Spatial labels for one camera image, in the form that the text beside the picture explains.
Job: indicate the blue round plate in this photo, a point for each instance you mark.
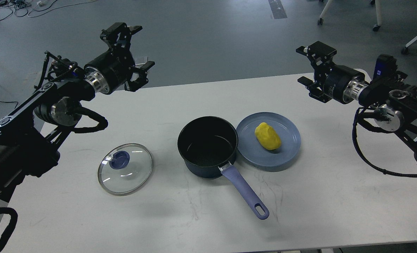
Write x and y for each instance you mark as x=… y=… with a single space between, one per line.
x=254 y=153

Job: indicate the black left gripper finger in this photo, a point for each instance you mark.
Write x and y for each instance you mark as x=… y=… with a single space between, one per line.
x=141 y=80
x=118 y=37

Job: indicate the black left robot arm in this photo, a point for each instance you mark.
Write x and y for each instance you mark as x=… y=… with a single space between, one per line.
x=32 y=133

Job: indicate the white chair leg with caster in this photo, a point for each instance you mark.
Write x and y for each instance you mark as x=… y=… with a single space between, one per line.
x=324 y=12
x=378 y=8

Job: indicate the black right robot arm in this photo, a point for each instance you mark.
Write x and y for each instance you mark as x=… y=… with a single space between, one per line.
x=387 y=104

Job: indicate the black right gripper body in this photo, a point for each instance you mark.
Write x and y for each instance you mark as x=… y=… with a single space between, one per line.
x=340 y=83

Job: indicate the yellow potato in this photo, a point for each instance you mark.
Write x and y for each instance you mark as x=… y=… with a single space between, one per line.
x=267 y=136

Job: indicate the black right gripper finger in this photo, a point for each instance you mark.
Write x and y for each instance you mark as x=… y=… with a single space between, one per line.
x=319 y=54
x=314 y=89

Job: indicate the dark blue saucepan purple handle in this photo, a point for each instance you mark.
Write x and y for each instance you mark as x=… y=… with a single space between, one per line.
x=208 y=145

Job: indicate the glass pot lid blue knob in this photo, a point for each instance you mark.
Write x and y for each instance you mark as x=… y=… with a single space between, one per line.
x=125 y=169

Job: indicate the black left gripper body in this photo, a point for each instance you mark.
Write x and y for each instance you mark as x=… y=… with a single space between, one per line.
x=109 y=70

